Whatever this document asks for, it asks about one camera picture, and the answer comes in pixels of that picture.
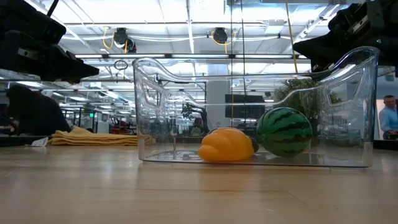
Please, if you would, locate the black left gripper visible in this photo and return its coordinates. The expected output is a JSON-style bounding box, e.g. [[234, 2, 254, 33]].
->
[[0, 0, 100, 83]]

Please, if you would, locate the purple toy eggplant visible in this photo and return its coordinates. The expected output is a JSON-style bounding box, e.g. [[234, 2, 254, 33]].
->
[[248, 135, 260, 153]]

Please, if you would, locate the person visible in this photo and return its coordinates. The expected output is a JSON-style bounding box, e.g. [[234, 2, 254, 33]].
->
[[378, 95, 398, 140], [6, 84, 72, 136]]

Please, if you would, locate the artificial green potted plant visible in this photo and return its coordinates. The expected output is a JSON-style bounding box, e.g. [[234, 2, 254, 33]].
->
[[273, 77, 343, 138]]

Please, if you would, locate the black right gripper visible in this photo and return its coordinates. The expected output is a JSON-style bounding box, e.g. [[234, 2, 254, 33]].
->
[[293, 0, 398, 74]]

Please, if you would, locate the orange toy bell pepper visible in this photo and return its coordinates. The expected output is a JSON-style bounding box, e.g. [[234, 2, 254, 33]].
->
[[198, 126, 255, 162]]

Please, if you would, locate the black background display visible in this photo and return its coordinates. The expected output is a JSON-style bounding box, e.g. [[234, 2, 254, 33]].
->
[[225, 94, 265, 119]]

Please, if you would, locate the yellow folded cloth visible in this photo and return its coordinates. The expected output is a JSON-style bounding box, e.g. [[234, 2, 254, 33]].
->
[[46, 126, 156, 147]]

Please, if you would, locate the black ceiling cable reel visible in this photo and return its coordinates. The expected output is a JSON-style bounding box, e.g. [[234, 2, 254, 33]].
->
[[212, 27, 229, 45], [112, 27, 137, 54]]

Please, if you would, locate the yellow hanging cable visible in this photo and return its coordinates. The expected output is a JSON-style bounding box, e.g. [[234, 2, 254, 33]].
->
[[285, 0, 299, 74]]

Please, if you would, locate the green striped toy watermelon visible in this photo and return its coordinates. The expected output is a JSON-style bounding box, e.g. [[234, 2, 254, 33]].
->
[[256, 107, 313, 158]]

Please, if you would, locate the clear plastic tupperware tub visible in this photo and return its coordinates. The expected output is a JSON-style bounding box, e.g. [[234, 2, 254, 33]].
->
[[132, 46, 380, 169]]

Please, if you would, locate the white cloth label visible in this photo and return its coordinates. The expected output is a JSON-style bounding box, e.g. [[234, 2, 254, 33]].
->
[[30, 136, 49, 147]]

